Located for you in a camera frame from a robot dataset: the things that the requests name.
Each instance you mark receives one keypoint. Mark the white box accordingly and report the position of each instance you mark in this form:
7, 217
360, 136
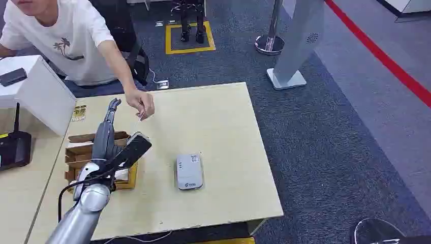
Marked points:
43, 94

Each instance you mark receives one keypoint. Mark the black office chair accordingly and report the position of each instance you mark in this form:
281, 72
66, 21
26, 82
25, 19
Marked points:
116, 23

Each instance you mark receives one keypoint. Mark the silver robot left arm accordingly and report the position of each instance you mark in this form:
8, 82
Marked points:
84, 208

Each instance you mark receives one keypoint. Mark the white cabinet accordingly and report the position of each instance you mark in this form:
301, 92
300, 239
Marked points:
410, 6

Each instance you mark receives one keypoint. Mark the grey card reader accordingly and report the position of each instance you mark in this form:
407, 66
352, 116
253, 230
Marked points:
189, 171

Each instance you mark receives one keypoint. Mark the floor power socket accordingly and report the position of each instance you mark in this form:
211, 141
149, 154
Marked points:
162, 84

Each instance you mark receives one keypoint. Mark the red floor tape line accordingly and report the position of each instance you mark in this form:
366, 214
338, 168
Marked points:
387, 62

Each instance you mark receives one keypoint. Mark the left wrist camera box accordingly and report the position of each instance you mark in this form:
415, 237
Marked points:
133, 150

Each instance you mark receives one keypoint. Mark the yellow floor tape strip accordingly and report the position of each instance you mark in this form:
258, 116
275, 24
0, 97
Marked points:
229, 241

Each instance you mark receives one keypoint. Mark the person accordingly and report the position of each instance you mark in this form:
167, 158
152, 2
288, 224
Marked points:
67, 37

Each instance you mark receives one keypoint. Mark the white card stack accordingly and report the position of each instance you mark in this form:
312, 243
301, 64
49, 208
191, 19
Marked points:
122, 174
79, 145

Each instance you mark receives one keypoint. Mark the black robot legs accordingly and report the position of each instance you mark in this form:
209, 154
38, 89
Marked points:
199, 28

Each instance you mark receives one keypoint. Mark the gold printed card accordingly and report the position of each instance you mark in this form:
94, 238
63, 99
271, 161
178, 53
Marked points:
79, 113

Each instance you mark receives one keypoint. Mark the chrome stanchion base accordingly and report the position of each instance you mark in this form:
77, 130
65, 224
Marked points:
373, 232

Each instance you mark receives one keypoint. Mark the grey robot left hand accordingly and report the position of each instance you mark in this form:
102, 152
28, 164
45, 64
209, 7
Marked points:
102, 141

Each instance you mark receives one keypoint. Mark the yellow floor tape square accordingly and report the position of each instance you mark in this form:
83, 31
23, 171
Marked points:
168, 40

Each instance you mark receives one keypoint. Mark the small black device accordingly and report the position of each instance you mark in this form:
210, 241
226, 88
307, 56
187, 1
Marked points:
12, 77

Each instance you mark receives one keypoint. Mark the chrome stanchion post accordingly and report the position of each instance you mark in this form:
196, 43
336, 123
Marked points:
270, 42

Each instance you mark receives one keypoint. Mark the wooden card box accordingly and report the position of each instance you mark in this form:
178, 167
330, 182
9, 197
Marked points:
129, 180

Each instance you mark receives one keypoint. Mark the grey kiosk stand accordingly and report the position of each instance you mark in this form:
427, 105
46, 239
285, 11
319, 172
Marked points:
296, 37

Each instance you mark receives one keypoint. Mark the person's left hand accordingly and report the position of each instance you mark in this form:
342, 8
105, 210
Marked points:
143, 102

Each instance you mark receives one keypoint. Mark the black router with antenna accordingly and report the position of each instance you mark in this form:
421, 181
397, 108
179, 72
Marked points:
15, 150

